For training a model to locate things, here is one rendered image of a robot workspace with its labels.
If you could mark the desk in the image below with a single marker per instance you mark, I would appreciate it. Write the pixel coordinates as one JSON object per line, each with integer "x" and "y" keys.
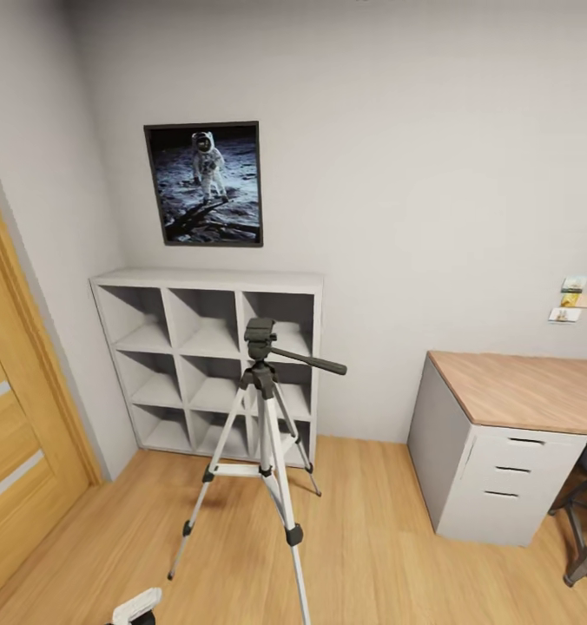
{"x": 493, "y": 439}

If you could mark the camera tripod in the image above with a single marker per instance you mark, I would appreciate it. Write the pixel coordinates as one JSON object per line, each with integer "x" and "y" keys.
{"x": 259, "y": 335}

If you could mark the painting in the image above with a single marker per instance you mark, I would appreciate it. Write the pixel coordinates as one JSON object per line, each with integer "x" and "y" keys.
{"x": 207, "y": 179}

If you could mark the bookcase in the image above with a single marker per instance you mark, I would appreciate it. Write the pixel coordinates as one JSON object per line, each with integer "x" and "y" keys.
{"x": 133, "y": 343}

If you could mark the door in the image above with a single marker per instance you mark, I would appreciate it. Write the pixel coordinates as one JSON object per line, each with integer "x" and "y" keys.
{"x": 46, "y": 460}

